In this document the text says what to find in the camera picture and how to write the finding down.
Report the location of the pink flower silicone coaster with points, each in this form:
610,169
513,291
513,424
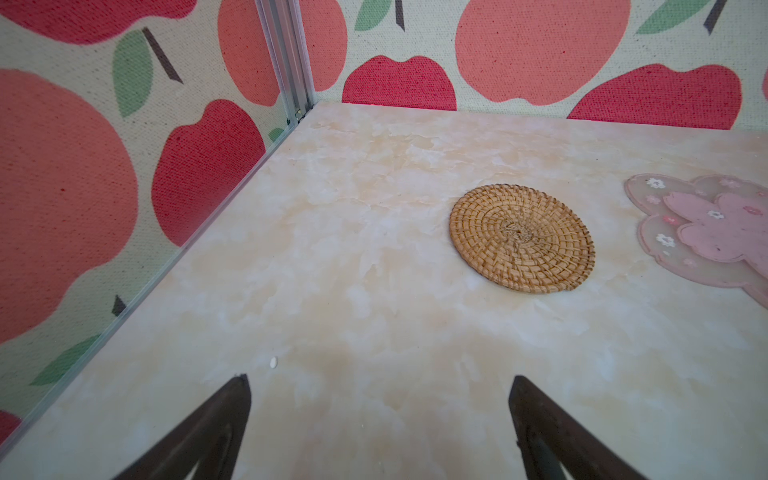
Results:
711,230

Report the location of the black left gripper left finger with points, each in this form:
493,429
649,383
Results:
206,444

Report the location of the round woven rattan coaster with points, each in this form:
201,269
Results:
522,239

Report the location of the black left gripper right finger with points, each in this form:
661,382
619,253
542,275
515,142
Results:
554,445

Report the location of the aluminium corner frame post left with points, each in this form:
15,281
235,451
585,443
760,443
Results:
282,24

